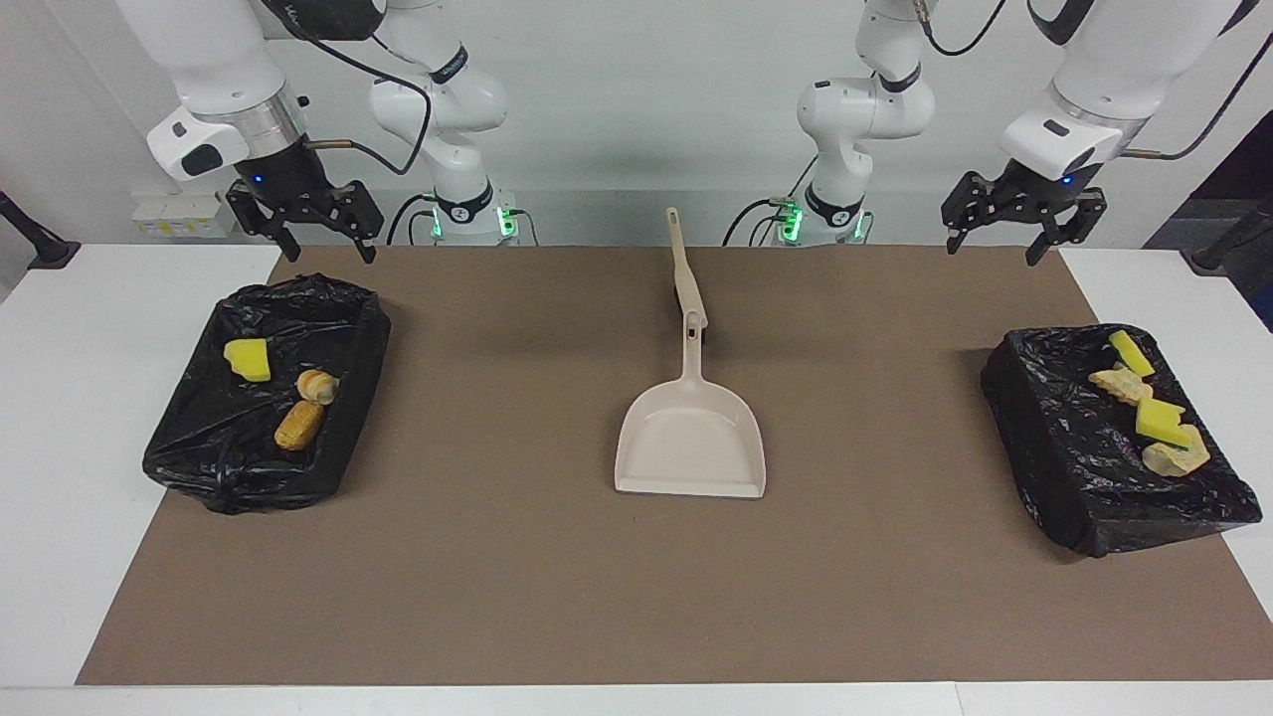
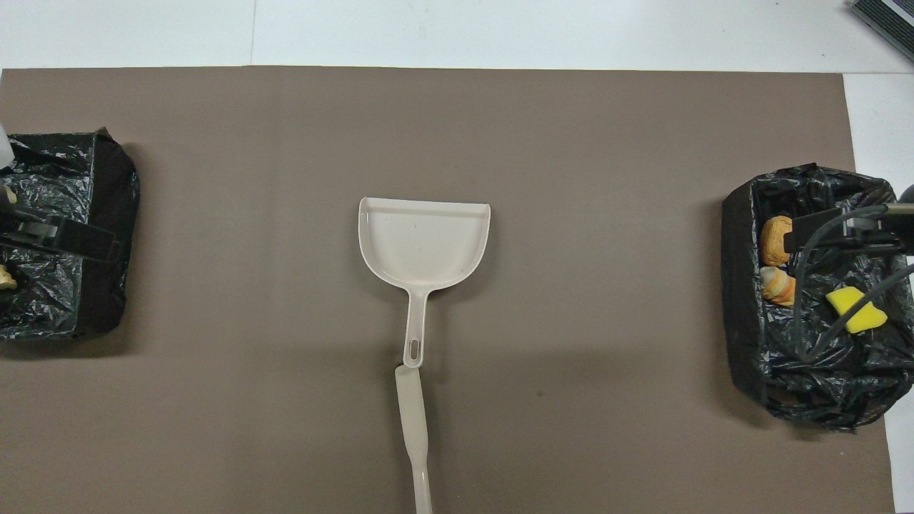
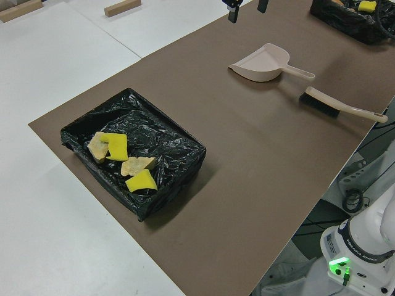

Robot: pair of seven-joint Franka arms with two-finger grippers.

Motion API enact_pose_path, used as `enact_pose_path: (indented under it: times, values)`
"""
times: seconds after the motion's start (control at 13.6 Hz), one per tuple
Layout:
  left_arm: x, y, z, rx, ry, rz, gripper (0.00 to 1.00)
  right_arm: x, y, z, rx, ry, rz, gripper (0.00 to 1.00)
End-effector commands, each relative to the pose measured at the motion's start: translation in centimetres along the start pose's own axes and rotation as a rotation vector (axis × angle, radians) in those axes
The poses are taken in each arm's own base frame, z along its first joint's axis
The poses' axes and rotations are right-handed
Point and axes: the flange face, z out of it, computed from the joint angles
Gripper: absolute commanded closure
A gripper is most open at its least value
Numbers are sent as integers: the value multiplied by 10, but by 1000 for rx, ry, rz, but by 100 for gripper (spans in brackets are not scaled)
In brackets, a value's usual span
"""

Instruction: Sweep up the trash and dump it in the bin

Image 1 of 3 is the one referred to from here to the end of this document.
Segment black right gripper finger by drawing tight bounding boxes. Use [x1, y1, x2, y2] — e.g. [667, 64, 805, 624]
[226, 182, 302, 262]
[328, 182, 385, 265]

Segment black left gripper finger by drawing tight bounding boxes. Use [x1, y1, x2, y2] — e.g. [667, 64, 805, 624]
[941, 171, 996, 256]
[1024, 189, 1108, 267]

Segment bright yellow sponge piece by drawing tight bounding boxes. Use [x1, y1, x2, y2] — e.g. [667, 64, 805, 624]
[223, 338, 272, 383]

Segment green yellow sponge piece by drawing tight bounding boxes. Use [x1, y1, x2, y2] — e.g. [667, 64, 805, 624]
[1109, 330, 1157, 379]
[1135, 397, 1199, 450]

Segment orange brown sponge piece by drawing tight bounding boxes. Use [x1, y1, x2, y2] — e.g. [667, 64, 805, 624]
[274, 400, 327, 451]

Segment beige hand brush black bristles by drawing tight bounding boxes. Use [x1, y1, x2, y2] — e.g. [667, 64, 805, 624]
[665, 207, 709, 344]

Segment beige plastic dustpan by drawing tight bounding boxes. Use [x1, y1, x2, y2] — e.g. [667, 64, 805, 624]
[614, 310, 767, 499]

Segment bin with black bag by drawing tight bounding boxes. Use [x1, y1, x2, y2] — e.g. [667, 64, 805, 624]
[142, 273, 392, 515]
[980, 323, 1264, 558]

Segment black stand foot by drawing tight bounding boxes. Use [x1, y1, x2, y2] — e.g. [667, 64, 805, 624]
[0, 191, 81, 269]
[1182, 194, 1273, 276]

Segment brown table mat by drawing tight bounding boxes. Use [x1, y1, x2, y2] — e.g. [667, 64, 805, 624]
[75, 246, 1273, 687]

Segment black right base cable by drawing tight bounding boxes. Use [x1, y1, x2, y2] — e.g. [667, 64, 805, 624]
[386, 194, 439, 247]

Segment black base cable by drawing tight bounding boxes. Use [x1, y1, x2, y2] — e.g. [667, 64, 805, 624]
[386, 194, 439, 247]
[721, 154, 821, 247]

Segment white wall socket box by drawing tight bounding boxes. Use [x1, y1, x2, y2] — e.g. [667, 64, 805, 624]
[131, 191, 235, 240]

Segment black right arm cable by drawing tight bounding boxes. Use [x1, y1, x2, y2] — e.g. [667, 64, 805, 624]
[261, 0, 435, 178]

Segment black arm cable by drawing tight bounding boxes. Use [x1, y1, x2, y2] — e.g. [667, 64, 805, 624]
[920, 0, 1273, 162]
[261, 0, 435, 178]

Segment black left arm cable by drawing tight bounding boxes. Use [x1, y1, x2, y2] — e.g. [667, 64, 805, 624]
[920, 0, 1273, 162]

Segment black left base cable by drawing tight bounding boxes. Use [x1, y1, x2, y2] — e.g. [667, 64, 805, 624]
[721, 154, 821, 247]

